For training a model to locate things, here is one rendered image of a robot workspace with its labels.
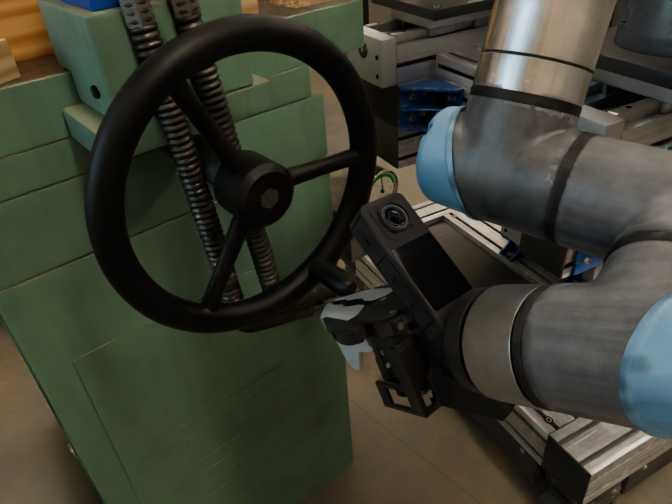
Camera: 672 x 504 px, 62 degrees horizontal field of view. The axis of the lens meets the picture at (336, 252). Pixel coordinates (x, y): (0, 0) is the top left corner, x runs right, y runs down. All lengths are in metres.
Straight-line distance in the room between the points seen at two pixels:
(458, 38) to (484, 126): 0.81
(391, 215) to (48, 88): 0.35
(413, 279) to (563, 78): 0.16
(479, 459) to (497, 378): 0.94
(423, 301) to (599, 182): 0.13
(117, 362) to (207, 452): 0.26
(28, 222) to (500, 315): 0.47
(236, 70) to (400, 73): 0.60
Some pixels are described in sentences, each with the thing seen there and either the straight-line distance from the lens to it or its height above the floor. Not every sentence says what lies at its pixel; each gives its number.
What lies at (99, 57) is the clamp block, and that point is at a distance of 0.51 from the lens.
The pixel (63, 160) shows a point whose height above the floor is 0.82.
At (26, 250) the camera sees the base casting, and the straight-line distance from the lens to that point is 0.65.
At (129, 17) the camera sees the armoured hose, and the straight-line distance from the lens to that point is 0.50.
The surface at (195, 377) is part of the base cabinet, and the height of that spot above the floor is 0.46.
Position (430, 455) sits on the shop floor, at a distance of 1.28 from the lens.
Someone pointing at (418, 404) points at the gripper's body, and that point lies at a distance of 0.43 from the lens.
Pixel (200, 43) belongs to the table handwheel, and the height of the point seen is 0.94.
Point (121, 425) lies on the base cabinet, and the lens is 0.82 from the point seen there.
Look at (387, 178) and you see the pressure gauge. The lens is 0.79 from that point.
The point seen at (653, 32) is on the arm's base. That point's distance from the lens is 0.84.
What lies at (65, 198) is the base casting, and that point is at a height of 0.78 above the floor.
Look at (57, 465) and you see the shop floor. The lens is 1.45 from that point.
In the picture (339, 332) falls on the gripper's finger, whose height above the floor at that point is 0.74.
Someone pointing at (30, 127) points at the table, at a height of 0.86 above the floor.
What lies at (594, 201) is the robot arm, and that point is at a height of 0.87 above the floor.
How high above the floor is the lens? 1.04
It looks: 35 degrees down
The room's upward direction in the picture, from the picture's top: 5 degrees counter-clockwise
